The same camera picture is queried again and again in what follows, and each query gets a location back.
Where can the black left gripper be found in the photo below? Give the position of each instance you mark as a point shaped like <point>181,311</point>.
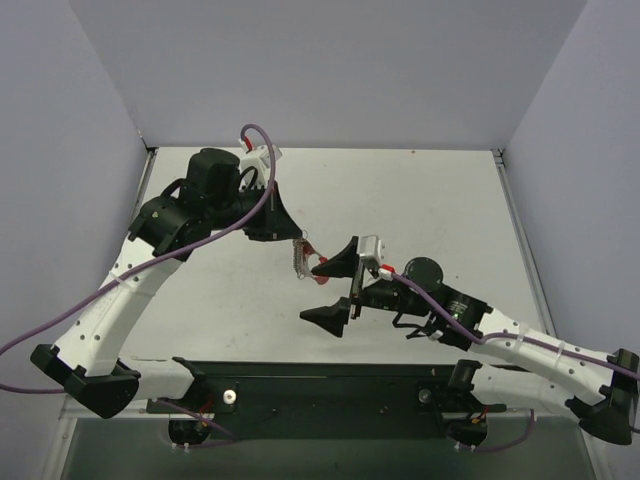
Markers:
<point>270,215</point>

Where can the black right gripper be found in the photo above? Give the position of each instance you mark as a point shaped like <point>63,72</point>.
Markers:
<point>356,288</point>

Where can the red plastic key tag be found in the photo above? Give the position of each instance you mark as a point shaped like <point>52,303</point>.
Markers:
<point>311,259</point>

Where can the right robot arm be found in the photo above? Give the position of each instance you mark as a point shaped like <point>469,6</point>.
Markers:
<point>599,391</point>

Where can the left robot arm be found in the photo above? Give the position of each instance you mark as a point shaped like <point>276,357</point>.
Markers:
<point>86,361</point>

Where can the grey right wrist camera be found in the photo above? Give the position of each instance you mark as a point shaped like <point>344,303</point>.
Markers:
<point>370,251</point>

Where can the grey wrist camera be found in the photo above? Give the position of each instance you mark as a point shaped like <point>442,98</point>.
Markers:
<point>370,251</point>
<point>259,157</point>

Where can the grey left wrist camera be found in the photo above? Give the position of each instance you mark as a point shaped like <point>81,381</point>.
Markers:
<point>259,157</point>

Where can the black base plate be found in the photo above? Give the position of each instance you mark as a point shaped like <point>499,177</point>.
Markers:
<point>331,401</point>

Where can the aluminium frame rail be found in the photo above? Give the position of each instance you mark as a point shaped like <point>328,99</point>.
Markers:
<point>524,246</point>

